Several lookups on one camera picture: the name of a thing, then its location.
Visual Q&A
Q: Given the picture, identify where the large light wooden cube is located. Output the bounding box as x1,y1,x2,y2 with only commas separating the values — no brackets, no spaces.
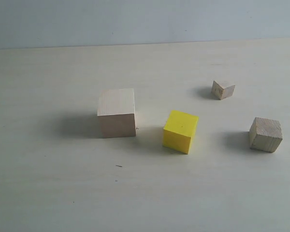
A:
97,88,136,138

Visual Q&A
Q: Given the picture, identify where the yellow cube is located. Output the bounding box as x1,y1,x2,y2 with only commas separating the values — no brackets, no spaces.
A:
162,110,199,154

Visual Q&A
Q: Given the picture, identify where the small wooden cube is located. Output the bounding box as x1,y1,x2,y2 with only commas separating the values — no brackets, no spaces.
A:
211,80,235,100

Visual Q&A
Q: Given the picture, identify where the medium wooden cube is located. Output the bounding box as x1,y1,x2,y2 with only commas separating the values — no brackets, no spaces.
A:
249,117,283,153

